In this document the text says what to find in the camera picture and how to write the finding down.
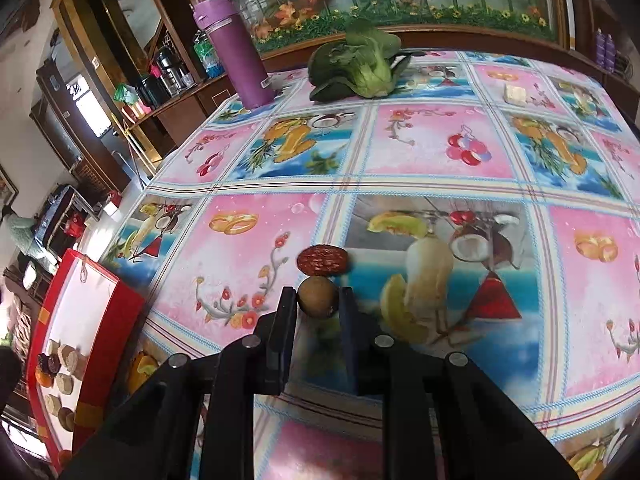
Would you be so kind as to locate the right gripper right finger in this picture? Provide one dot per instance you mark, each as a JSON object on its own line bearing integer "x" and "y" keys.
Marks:
{"x": 363, "y": 344}

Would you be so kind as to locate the brown longan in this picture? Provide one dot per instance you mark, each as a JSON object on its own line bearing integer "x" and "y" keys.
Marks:
{"x": 317, "y": 297}
{"x": 66, "y": 418}

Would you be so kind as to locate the orange tangerine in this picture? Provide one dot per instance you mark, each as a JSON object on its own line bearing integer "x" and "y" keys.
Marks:
{"x": 64, "y": 458}
{"x": 44, "y": 379}

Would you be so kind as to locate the green bok choy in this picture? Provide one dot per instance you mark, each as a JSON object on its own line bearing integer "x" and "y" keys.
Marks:
{"x": 367, "y": 63}

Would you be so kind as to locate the small white cube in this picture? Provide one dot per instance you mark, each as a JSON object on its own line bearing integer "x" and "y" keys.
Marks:
{"x": 515, "y": 95}

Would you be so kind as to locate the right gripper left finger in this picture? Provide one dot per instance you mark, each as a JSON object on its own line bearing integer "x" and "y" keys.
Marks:
{"x": 276, "y": 331}

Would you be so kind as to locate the colourful fruit print tablecloth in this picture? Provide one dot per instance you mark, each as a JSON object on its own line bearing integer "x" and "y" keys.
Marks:
{"x": 510, "y": 233}

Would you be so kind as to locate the red white box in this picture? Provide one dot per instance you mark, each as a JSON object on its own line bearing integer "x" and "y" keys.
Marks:
{"x": 81, "y": 333}

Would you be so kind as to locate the round beige cake piece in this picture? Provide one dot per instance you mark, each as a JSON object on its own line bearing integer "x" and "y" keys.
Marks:
{"x": 65, "y": 383}

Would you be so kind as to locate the purple bottles pair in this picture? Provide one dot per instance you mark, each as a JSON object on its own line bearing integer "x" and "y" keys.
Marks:
{"x": 604, "y": 51}

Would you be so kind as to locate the purple thermos bottle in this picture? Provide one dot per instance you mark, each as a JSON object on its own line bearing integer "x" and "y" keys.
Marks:
{"x": 223, "y": 25}

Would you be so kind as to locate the black thermos jug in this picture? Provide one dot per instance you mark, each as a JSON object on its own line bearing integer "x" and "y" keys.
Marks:
{"x": 174, "y": 75}

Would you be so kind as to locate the red jujube top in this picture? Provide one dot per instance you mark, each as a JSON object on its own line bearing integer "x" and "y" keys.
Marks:
{"x": 323, "y": 260}

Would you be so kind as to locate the green plastic bottle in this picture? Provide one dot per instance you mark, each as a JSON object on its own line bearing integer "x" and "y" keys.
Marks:
{"x": 207, "y": 55}

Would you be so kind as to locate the dark jujube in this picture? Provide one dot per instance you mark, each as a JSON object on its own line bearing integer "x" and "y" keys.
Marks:
{"x": 49, "y": 364}

